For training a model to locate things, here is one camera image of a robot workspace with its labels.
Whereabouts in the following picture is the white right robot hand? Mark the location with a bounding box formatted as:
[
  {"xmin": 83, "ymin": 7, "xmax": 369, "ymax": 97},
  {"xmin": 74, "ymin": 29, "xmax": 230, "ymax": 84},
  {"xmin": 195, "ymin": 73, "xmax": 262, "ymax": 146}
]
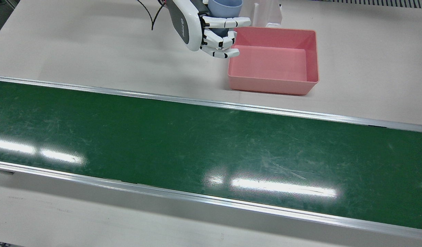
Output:
[{"xmin": 167, "ymin": 0, "xmax": 252, "ymax": 59}]

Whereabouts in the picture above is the blue plastic cup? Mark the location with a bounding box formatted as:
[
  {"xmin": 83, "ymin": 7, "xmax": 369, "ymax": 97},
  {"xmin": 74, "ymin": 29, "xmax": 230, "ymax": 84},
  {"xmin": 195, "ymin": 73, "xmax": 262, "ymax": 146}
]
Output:
[{"xmin": 208, "ymin": 0, "xmax": 243, "ymax": 37}]

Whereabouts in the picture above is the pink plastic box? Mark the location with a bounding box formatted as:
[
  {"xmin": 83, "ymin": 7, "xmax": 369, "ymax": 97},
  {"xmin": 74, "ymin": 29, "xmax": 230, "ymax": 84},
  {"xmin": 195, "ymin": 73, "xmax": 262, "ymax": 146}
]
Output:
[{"xmin": 228, "ymin": 27, "xmax": 320, "ymax": 96}]

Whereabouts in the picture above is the green conveyor belt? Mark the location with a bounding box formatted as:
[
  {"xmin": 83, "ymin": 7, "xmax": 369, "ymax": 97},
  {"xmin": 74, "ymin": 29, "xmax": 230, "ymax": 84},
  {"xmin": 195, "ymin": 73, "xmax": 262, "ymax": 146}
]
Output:
[{"xmin": 0, "ymin": 76, "xmax": 422, "ymax": 241}]

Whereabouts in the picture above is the grey ribbed metal rack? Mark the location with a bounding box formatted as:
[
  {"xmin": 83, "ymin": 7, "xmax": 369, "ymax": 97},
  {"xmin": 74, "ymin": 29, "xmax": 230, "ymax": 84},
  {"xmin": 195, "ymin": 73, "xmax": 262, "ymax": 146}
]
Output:
[{"xmin": 312, "ymin": 0, "xmax": 422, "ymax": 9}]

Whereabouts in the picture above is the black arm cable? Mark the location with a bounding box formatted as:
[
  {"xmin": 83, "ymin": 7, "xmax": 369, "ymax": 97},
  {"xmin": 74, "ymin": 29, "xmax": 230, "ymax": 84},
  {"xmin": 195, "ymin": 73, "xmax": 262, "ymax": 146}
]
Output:
[{"xmin": 137, "ymin": 0, "xmax": 167, "ymax": 31}]

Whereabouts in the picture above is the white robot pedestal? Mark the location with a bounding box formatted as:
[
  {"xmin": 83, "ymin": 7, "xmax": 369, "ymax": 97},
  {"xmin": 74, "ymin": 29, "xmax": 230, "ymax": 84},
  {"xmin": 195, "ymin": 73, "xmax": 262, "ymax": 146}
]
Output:
[{"xmin": 253, "ymin": 0, "xmax": 284, "ymax": 28}]

